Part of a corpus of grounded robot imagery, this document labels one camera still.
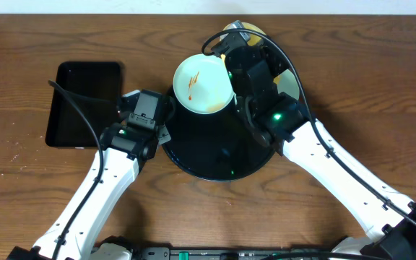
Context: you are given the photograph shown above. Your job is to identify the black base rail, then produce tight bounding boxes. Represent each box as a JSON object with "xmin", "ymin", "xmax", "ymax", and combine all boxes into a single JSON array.
[{"xmin": 92, "ymin": 235, "xmax": 375, "ymax": 260}]

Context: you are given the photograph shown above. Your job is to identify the round black tray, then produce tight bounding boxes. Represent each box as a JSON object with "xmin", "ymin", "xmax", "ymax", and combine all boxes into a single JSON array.
[{"xmin": 162, "ymin": 101, "xmax": 274, "ymax": 181}]

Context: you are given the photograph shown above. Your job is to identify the light green plate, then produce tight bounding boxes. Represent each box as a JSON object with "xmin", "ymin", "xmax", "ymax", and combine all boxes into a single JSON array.
[
  {"xmin": 274, "ymin": 69, "xmax": 300, "ymax": 100},
  {"xmin": 173, "ymin": 54, "xmax": 235, "ymax": 114}
]

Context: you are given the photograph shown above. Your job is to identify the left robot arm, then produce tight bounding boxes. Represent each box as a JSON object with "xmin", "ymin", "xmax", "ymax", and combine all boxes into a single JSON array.
[{"xmin": 8, "ymin": 90, "xmax": 176, "ymax": 259}]

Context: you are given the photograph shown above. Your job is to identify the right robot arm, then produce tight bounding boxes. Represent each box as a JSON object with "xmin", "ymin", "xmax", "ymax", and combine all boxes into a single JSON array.
[{"xmin": 223, "ymin": 45, "xmax": 416, "ymax": 259}]

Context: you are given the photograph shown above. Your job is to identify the black rectangular bin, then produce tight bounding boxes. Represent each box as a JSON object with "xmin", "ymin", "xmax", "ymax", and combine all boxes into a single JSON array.
[{"xmin": 45, "ymin": 61, "xmax": 123, "ymax": 148}]

